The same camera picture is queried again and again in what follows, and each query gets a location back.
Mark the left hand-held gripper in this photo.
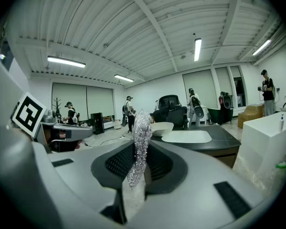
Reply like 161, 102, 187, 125
11, 91, 94, 154

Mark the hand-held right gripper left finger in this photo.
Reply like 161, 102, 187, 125
32, 139, 137, 229

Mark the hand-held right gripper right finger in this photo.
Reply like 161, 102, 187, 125
128, 139, 266, 229

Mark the grey scrubbing cloth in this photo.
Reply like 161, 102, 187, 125
126, 108, 153, 189

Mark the black coat rack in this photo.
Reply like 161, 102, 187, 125
52, 98, 62, 119

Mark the white roller blind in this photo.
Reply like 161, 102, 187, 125
214, 67, 232, 97
182, 69, 218, 109
86, 86, 115, 117
51, 83, 88, 121

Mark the black box cabinet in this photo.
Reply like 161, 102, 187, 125
90, 112, 105, 135

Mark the fluorescent ceiling light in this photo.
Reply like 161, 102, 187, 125
47, 55, 86, 68
194, 38, 203, 62
252, 39, 272, 56
113, 74, 134, 83

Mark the dark freestanding bathtub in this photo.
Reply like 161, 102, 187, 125
206, 107, 234, 125

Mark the black office chair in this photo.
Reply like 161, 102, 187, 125
152, 94, 189, 130

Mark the cardboard box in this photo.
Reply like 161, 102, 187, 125
237, 104, 265, 128

